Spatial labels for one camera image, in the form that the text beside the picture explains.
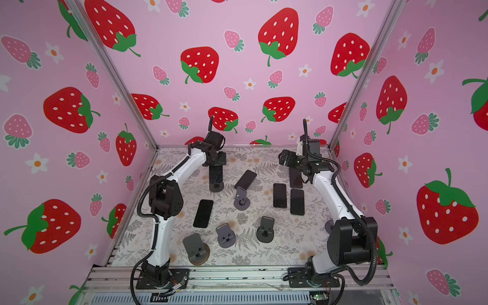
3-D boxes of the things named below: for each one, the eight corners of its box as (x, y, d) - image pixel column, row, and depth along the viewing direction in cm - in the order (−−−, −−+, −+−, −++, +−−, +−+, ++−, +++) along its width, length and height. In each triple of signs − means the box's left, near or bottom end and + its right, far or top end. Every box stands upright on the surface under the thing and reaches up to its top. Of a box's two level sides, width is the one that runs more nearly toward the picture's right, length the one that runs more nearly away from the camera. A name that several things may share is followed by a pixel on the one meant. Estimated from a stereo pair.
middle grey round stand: (232, 205, 97) (230, 195, 89) (239, 196, 100) (238, 185, 92) (243, 213, 94) (242, 203, 86) (251, 204, 98) (250, 193, 89)
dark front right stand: (256, 243, 85) (257, 234, 76) (256, 226, 90) (256, 216, 81) (272, 243, 85) (275, 234, 76) (271, 226, 90) (273, 216, 81)
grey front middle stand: (218, 248, 84) (214, 240, 75) (220, 232, 88) (217, 223, 80) (235, 248, 84) (233, 240, 75) (236, 232, 88) (234, 223, 80)
